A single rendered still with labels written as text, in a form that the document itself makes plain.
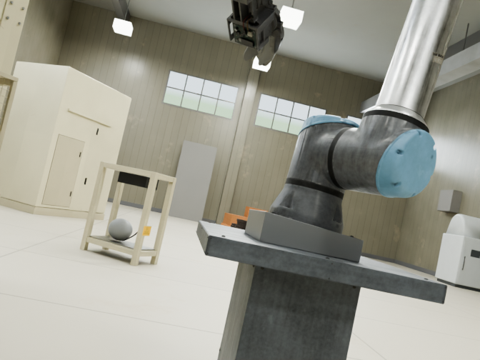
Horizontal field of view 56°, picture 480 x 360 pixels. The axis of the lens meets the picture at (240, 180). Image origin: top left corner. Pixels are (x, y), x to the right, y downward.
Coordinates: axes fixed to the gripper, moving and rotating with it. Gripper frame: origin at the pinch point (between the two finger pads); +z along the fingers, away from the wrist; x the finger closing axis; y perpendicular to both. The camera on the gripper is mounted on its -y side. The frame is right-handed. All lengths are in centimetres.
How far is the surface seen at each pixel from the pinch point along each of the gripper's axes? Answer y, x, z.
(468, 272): -472, 149, 875
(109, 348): 65, -40, 114
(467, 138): -849, 24, 901
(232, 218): -349, -391, 957
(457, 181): -753, 51, 963
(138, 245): -7, -148, 263
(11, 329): 82, -73, 103
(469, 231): -544, 116, 841
